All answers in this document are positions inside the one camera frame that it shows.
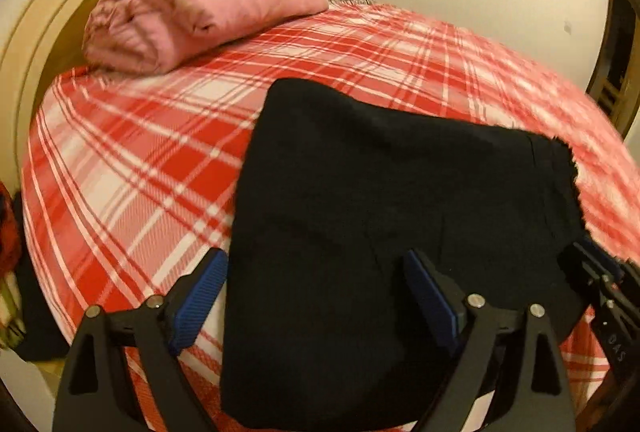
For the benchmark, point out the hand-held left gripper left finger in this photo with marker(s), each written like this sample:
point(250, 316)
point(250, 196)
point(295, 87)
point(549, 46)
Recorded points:
point(200, 302)

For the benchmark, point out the red black checked cloth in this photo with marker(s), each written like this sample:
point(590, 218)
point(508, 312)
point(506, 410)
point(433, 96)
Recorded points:
point(7, 272)

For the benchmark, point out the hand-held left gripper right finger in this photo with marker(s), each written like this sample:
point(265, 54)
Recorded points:
point(432, 302)

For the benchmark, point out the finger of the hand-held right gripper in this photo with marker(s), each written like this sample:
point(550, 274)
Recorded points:
point(577, 267)
point(600, 254)

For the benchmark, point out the cream bed headboard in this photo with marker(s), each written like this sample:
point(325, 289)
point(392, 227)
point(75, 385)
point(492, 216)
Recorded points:
point(30, 37)

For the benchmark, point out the dark cloth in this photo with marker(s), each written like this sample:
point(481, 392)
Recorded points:
point(37, 307)

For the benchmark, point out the red plaid blanket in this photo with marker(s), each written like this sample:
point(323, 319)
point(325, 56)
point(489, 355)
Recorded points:
point(150, 172)

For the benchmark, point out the black pants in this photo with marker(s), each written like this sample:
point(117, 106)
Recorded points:
point(380, 192)

